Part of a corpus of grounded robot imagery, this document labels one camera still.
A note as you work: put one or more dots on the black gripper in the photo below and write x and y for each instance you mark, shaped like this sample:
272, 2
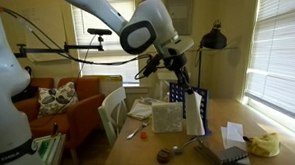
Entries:
176, 62

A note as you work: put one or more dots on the single white paper napkin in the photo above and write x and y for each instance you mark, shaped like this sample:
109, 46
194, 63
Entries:
194, 113

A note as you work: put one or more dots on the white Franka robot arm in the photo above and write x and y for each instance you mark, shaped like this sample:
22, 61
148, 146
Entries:
4, 82

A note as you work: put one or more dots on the blue connect four grid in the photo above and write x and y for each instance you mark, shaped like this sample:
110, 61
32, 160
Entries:
174, 94

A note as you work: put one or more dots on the printed paper packet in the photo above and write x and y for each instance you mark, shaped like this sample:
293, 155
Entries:
148, 100

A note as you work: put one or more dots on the black floor lamp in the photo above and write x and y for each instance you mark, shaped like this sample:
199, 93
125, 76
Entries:
214, 39

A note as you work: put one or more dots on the white folded cloth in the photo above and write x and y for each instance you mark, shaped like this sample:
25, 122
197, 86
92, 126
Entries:
140, 110

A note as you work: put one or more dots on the silver metal spoon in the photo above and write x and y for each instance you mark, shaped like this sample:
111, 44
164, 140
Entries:
181, 147

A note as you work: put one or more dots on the white paper sheet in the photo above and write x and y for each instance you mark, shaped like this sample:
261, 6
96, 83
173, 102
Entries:
224, 135

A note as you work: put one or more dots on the orange bottle cap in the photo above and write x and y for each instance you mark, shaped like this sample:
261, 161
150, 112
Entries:
143, 135

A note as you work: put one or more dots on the silver metal fork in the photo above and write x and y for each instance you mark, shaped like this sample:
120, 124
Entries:
136, 130

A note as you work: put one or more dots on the white paper stack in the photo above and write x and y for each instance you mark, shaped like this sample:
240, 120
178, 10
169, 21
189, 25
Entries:
235, 131

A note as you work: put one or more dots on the white box yellow edge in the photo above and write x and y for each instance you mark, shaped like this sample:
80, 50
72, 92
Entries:
111, 84

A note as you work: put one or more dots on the grey closed book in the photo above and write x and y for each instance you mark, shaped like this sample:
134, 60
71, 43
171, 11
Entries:
207, 151

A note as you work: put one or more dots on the white wooden chair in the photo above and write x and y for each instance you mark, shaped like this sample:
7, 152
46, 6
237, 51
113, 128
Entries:
112, 107

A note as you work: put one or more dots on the small brown round object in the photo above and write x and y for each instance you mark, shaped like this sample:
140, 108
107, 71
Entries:
163, 156

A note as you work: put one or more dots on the black spiral notebook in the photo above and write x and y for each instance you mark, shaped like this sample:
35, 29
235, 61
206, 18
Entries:
232, 154

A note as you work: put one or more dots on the large white window blind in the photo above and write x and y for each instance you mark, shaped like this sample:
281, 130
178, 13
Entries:
279, 53

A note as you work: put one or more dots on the yellow crumpled cloth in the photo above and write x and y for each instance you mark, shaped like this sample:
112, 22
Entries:
265, 144

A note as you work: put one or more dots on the orange armchair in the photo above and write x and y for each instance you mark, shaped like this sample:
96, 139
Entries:
85, 112

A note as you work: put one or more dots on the leaf print pillow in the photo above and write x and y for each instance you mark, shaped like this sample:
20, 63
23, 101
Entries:
56, 98

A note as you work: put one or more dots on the small dark bottle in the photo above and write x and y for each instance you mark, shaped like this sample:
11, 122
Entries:
54, 130

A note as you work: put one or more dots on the green white box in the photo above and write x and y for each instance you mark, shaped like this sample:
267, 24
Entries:
50, 148

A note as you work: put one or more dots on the black bag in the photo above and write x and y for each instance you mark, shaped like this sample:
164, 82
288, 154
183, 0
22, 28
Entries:
23, 93

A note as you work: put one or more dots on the white furniture frame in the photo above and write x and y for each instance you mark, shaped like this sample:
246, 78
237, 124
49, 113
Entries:
164, 81

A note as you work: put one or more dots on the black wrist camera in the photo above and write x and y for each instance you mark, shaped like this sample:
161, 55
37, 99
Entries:
151, 65

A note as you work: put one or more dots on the grey framed wall picture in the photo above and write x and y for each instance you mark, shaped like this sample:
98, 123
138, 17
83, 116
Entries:
184, 11

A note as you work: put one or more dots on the black camera on boom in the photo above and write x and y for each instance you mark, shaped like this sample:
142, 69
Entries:
99, 31

